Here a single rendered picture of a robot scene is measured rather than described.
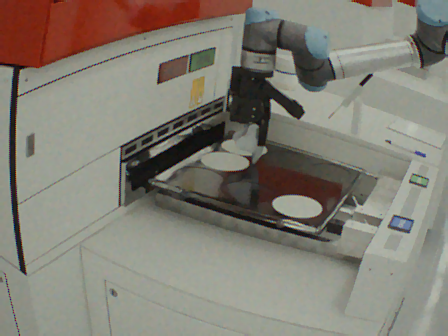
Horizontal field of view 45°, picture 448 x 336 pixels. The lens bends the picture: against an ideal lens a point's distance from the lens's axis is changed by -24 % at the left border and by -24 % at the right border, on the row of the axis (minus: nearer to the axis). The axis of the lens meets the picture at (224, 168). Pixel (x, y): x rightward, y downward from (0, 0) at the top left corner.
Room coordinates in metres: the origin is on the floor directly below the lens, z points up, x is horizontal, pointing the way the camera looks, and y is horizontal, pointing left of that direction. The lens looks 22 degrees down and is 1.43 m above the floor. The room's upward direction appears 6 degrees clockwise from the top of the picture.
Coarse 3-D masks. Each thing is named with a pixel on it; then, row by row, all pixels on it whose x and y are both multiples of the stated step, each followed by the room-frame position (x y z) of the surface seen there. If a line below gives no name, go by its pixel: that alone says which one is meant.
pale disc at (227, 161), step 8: (216, 152) 1.41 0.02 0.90; (224, 152) 1.41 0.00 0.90; (208, 160) 1.36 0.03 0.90; (216, 160) 1.37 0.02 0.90; (224, 160) 1.37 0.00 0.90; (232, 160) 1.38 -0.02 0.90; (240, 160) 1.38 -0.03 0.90; (216, 168) 1.32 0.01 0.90; (224, 168) 1.33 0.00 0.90; (232, 168) 1.33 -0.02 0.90; (240, 168) 1.34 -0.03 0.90
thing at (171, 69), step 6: (180, 60) 1.37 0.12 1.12; (186, 60) 1.40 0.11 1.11; (162, 66) 1.30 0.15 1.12; (168, 66) 1.33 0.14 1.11; (174, 66) 1.35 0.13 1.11; (180, 66) 1.38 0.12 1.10; (186, 66) 1.40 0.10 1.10; (162, 72) 1.31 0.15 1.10; (168, 72) 1.33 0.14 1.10; (174, 72) 1.35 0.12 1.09; (180, 72) 1.38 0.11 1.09; (162, 78) 1.31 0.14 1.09; (168, 78) 1.33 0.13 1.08
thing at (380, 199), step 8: (376, 184) 1.38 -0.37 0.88; (376, 192) 1.33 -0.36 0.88; (384, 192) 1.34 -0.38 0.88; (392, 192) 1.34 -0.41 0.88; (368, 200) 1.28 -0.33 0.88; (376, 200) 1.29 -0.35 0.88; (384, 200) 1.29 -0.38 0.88; (376, 208) 1.24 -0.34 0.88; (384, 208) 1.25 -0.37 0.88; (344, 240) 1.08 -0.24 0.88; (344, 248) 1.07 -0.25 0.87; (352, 248) 1.07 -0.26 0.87; (360, 248) 1.06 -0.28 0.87; (360, 256) 1.06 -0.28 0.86
